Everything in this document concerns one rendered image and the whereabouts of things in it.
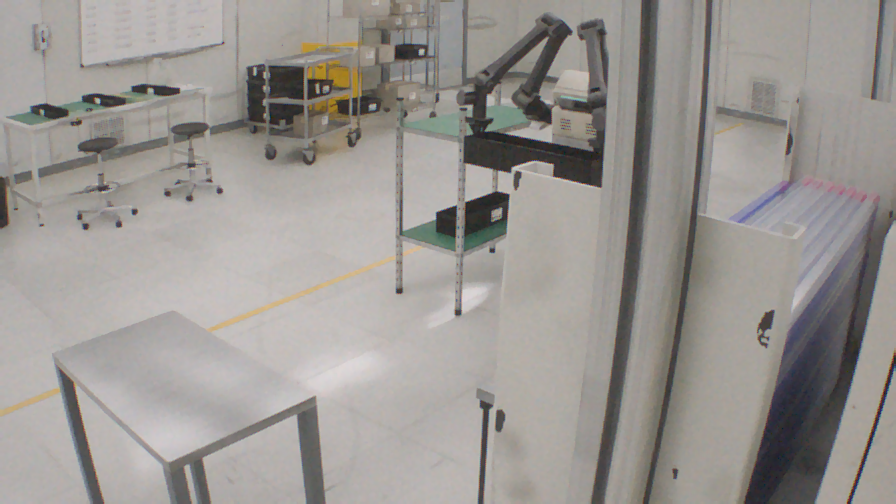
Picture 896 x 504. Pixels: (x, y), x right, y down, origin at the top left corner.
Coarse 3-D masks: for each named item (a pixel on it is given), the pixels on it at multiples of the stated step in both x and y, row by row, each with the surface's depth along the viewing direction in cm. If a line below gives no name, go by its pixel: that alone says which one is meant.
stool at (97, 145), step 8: (80, 144) 536; (88, 144) 535; (96, 144) 533; (104, 144) 533; (112, 144) 538; (96, 152) 544; (96, 184) 564; (104, 184) 555; (88, 192) 543; (96, 192) 542; (104, 192) 544; (104, 200) 557; (96, 208) 561; (104, 208) 558; (112, 208) 563; (120, 208) 567; (128, 208) 572; (80, 216) 562; (88, 216) 546; (96, 216) 552; (112, 216) 550; (88, 224) 544; (120, 224) 548
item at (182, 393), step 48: (144, 336) 218; (192, 336) 219; (96, 384) 190; (144, 384) 192; (192, 384) 194; (240, 384) 196; (288, 384) 197; (144, 432) 172; (192, 432) 174; (240, 432) 177; (96, 480) 220; (192, 480) 256
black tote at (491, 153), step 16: (464, 144) 317; (480, 144) 312; (496, 144) 308; (512, 144) 323; (528, 144) 318; (544, 144) 313; (560, 144) 309; (464, 160) 319; (480, 160) 314; (496, 160) 309; (512, 160) 305; (528, 160) 300; (544, 160) 296; (560, 160) 291; (576, 160) 287; (592, 160) 302; (560, 176) 293; (576, 176) 289; (592, 176) 286
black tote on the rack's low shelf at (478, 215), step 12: (492, 192) 479; (468, 204) 463; (480, 204) 472; (492, 204) 481; (504, 204) 461; (444, 216) 437; (456, 216) 456; (468, 216) 437; (480, 216) 445; (492, 216) 454; (504, 216) 465; (444, 228) 440; (456, 228) 434; (468, 228) 439; (480, 228) 449
